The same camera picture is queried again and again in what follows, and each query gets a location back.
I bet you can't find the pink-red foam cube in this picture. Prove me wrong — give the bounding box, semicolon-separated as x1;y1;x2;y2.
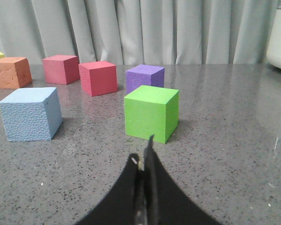
42;55;80;85

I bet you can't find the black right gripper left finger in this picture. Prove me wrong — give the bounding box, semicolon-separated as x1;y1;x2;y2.
77;153;139;225

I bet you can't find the grey pleated curtain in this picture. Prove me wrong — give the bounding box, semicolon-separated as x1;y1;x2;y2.
0;0;278;65

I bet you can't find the red foam cube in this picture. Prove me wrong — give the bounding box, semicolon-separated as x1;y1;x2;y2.
78;61;118;96

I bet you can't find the green foam cube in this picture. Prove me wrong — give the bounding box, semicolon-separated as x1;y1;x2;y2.
124;85;179;144

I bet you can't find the light blue foam cube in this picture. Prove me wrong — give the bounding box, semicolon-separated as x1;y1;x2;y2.
0;87;62;142

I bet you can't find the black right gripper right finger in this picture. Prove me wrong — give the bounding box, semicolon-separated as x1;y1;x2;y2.
144;135;219;225

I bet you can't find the purple foam cube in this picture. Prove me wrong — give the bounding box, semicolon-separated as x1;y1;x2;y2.
126;64;165;94

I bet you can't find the dented orange foam cube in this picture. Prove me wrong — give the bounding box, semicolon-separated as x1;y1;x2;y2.
0;57;32;89

